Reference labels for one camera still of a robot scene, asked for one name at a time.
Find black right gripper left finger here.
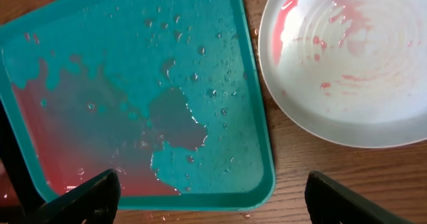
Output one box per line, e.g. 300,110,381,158
25,169,121,224

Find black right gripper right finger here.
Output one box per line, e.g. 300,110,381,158
304,171,409,224

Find light blue plastic plate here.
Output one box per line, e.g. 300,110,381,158
258,0,426,148

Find teal plastic tray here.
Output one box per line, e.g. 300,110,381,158
1,0,276,211

